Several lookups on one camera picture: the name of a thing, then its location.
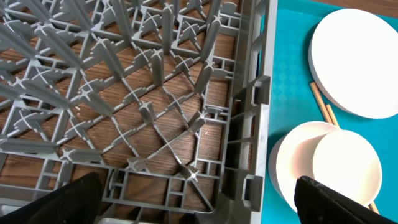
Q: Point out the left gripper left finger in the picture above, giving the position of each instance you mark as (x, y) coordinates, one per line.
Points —
(76, 202)

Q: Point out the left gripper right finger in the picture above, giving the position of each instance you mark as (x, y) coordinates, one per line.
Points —
(318, 204)

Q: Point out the small white cup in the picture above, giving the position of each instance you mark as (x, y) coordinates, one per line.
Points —
(348, 164)

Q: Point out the small pink-white bowl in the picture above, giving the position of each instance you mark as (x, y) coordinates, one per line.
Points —
(292, 157)

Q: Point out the lower wooden chopstick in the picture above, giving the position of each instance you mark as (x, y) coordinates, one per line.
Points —
(372, 206)

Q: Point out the wooden chopstick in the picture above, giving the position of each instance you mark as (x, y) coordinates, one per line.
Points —
(372, 206)
(320, 102)

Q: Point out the upper wooden chopstick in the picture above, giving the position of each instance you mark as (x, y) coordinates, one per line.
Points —
(320, 102)

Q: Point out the teal serving tray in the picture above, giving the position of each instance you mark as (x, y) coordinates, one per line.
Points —
(293, 103)

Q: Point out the large white plate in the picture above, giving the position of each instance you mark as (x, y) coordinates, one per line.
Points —
(353, 60)

